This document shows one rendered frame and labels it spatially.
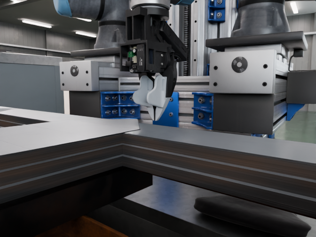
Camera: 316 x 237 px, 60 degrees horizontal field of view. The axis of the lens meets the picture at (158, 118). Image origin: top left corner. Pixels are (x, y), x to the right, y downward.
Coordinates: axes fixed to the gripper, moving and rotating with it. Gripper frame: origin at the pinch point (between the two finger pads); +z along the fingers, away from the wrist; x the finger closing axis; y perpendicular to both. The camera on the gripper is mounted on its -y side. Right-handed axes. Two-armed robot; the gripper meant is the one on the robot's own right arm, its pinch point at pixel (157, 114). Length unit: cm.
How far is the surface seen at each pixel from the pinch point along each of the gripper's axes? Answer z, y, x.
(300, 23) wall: -225, -1054, -212
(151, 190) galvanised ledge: 18.2, -2.2, -3.7
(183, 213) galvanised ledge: 18.2, 2.5, 8.3
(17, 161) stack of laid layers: 1.6, 32.2, 8.6
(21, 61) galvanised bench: -16, -10, -82
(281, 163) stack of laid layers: 1.1, 17.9, 29.3
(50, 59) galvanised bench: -18, -23, -82
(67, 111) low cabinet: 49, -276, -473
